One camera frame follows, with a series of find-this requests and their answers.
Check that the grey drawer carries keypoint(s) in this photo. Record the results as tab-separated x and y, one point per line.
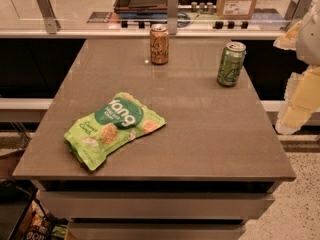
144	231
156	205

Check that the right metal bracket post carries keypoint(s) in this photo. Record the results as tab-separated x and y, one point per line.
296	11

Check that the grey upper drawer front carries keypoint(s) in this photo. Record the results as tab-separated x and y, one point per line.
156	205

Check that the metal bracket post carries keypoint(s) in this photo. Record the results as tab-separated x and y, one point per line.
51	23
172	16
296	11

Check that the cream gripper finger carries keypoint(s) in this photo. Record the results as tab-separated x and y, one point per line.
288	40
302	99

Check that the snack bag on floor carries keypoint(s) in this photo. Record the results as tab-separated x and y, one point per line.
46	228

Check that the green rice chip bag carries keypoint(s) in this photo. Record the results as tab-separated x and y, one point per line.
92	138

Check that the left metal bracket post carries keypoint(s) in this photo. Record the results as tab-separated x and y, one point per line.
51	23

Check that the orange soda can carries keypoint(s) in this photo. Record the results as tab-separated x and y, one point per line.
159	44

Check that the grey lower drawer front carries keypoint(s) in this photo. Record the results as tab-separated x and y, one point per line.
144	231

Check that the green soda can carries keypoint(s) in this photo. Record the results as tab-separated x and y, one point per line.
231	63

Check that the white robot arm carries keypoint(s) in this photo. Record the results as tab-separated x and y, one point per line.
308	38

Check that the cardboard box with label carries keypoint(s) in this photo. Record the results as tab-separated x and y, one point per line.
235	9

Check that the centre metal bracket post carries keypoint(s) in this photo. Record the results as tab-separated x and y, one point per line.
172	16

